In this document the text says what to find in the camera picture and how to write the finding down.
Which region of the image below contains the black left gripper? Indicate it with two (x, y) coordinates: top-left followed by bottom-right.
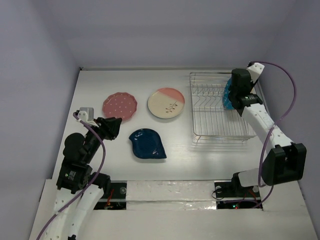
(84, 115), (122, 162)

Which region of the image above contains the blue polka dot plate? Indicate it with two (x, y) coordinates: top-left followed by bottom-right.
(222, 78), (234, 110)

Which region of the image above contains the pink polka dot plate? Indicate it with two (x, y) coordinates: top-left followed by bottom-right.
(102, 92), (138, 122)

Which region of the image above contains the dark blue leaf plate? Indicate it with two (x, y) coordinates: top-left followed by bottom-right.
(128, 128), (167, 160)

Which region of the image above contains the pink and cream plate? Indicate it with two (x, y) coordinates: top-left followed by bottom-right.
(147, 87), (185, 119)

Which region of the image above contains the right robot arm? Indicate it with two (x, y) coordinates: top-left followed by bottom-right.
(227, 63), (307, 196)

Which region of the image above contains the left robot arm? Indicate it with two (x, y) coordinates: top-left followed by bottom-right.
(42, 111), (122, 240)

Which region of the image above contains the silver foil strip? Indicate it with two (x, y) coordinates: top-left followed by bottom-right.
(125, 180), (217, 211)

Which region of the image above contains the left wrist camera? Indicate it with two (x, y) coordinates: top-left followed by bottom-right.
(75, 107), (94, 124)

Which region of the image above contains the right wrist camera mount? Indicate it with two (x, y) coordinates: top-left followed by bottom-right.
(246, 62), (265, 83)

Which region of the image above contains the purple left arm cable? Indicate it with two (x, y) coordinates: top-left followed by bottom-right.
(36, 113), (107, 240)

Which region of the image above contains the wire dish rack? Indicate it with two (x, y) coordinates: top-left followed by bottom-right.
(189, 71), (256, 144)

